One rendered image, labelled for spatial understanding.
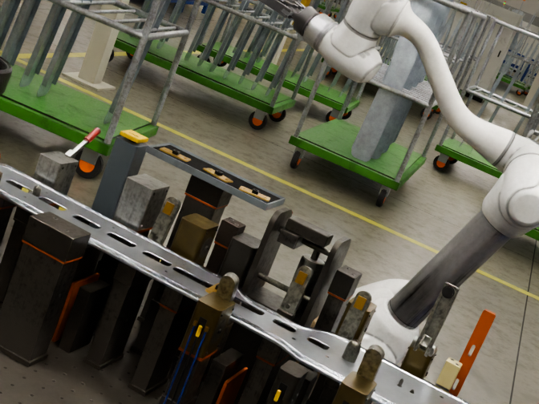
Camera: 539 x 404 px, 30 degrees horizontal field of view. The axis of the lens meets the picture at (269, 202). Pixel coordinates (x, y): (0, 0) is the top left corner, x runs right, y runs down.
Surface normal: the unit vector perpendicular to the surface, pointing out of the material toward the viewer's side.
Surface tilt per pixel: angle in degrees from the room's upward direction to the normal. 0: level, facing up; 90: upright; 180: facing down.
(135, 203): 90
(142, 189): 90
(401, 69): 85
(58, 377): 0
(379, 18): 108
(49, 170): 90
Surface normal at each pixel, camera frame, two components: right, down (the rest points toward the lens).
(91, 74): -0.28, 0.15
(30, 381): 0.36, -0.90
